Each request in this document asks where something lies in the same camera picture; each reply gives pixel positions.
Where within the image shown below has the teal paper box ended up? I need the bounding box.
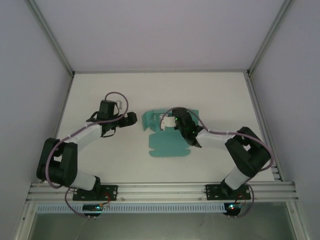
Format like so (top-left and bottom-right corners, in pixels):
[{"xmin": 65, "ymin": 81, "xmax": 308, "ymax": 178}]
[{"xmin": 141, "ymin": 107, "xmax": 200, "ymax": 159}]

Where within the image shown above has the small circuit board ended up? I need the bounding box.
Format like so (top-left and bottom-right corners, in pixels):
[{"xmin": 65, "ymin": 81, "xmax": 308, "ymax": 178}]
[
  {"xmin": 82, "ymin": 204, "xmax": 104, "ymax": 212},
  {"xmin": 224, "ymin": 202, "xmax": 245, "ymax": 211}
]

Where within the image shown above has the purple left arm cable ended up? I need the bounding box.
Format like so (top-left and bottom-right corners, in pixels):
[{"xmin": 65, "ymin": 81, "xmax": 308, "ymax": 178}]
[{"xmin": 44, "ymin": 91, "xmax": 130, "ymax": 216}]

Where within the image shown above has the aluminium mounting rail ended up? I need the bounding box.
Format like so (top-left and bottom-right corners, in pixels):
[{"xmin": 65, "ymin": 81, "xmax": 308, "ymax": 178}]
[{"xmin": 26, "ymin": 180, "xmax": 300, "ymax": 204}]

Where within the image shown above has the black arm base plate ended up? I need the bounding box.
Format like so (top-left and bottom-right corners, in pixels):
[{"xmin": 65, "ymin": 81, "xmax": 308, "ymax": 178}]
[
  {"xmin": 204, "ymin": 183, "xmax": 252, "ymax": 202},
  {"xmin": 72, "ymin": 184, "xmax": 119, "ymax": 202}
]

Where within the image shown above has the aluminium side rail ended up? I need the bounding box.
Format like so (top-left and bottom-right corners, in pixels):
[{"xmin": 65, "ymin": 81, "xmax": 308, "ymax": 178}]
[{"xmin": 245, "ymin": 74, "xmax": 284, "ymax": 181}]

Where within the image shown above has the slotted white cable duct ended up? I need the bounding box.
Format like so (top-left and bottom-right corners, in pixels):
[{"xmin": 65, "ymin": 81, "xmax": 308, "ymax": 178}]
[{"xmin": 36, "ymin": 202, "xmax": 225, "ymax": 214}]

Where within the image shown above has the aluminium frame post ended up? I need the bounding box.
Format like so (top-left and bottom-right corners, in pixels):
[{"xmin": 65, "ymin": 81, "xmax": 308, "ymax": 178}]
[
  {"xmin": 246, "ymin": 0, "xmax": 294, "ymax": 76},
  {"xmin": 23, "ymin": 0, "xmax": 76, "ymax": 76}
]

